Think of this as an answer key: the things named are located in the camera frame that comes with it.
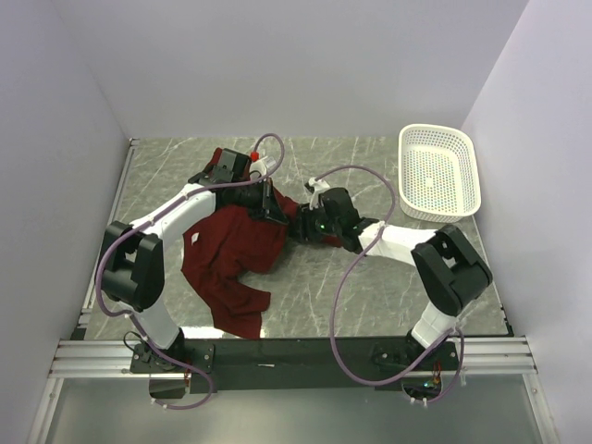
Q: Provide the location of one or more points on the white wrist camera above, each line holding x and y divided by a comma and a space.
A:
261, 164
316, 187

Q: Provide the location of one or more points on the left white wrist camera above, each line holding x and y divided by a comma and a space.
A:
261, 164

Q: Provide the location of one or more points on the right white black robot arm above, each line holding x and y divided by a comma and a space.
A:
451, 270

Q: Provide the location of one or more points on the white plastic perforated basket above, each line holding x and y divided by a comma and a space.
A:
438, 177

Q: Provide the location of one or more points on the aluminium extrusion rail frame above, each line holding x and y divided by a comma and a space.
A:
92, 397

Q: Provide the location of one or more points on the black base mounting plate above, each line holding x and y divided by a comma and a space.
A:
242, 364

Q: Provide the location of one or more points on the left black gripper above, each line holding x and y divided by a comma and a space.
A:
269, 207

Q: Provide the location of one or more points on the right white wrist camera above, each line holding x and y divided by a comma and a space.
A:
316, 187

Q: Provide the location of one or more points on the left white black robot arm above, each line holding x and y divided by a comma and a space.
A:
131, 268

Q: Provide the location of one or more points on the dark red t shirt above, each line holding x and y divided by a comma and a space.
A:
220, 249

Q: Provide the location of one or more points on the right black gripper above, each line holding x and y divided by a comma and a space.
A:
303, 223

